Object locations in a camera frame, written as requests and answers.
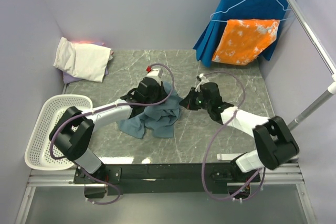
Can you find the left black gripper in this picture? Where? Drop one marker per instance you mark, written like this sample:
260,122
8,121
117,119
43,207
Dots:
160,88

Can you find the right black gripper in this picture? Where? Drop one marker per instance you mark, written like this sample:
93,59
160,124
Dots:
188,102

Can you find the grey-blue t shirt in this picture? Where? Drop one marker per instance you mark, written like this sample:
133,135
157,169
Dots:
160,118

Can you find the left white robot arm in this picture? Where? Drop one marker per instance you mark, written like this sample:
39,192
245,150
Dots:
72,133

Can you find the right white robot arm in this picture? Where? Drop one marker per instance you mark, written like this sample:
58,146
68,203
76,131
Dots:
275,145

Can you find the white folded t shirt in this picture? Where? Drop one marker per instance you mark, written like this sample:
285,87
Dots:
83,61

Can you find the orange white tie-dye cloth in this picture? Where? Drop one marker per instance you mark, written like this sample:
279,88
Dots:
243,40

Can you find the pink folded t shirt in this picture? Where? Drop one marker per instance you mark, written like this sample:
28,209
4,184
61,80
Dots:
88,42

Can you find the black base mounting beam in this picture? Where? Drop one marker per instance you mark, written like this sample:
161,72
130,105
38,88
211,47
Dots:
123,179

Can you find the blue pleated skirt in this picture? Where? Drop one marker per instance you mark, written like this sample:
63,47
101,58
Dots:
210,38

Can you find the white plastic laundry basket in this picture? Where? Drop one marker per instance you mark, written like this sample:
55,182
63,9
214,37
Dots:
37,155

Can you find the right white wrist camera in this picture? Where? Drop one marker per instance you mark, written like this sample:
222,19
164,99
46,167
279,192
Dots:
202,80

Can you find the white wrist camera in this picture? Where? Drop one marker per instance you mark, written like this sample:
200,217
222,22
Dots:
202,80
154,73

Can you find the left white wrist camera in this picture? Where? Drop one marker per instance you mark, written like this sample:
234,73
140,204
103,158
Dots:
154,73

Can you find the aluminium rail frame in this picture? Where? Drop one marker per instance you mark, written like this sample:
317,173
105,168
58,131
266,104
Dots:
289,174

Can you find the light blue wire hanger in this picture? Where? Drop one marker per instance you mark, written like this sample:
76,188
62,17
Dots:
249,9

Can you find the silver clothes rack frame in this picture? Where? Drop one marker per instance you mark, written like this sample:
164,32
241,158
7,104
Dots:
300,77

